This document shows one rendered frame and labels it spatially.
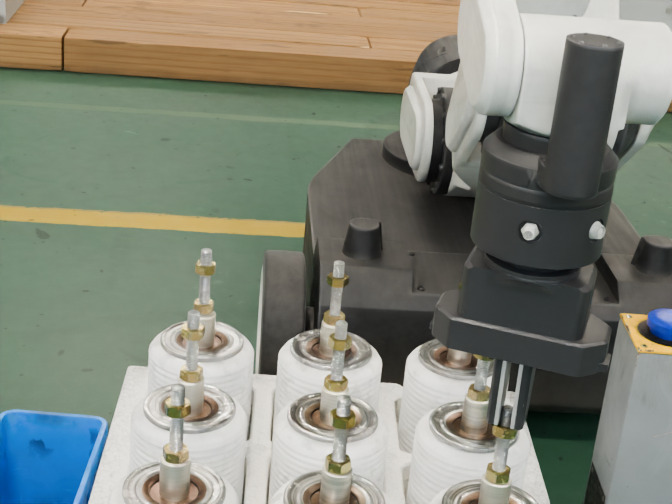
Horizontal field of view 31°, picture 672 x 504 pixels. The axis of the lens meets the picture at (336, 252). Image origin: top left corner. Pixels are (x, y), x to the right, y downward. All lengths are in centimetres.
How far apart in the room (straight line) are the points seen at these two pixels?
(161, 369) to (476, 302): 37
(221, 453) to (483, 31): 42
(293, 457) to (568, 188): 37
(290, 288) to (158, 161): 95
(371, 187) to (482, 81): 101
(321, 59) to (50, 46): 61
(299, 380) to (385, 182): 74
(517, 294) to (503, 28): 18
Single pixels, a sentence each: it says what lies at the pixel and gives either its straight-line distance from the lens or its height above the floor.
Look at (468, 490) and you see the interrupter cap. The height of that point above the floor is 25.
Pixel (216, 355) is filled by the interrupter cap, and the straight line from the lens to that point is 110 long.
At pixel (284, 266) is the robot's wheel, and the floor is 20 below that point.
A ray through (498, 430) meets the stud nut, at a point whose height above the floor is 32.
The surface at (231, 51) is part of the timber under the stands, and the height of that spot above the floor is 7.
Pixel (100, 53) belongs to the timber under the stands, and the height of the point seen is 5.
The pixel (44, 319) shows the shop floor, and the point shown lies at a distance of 172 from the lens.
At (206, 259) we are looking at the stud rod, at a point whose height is 34.
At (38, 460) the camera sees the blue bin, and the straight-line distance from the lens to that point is 130.
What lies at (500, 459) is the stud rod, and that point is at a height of 30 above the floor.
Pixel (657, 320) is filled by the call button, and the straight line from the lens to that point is 110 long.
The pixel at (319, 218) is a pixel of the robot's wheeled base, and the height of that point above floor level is 17.
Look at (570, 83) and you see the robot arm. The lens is 74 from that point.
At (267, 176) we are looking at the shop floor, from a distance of 227.
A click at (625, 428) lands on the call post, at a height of 24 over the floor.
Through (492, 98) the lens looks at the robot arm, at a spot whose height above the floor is 58.
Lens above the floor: 78
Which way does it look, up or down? 23 degrees down
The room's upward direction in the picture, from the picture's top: 5 degrees clockwise
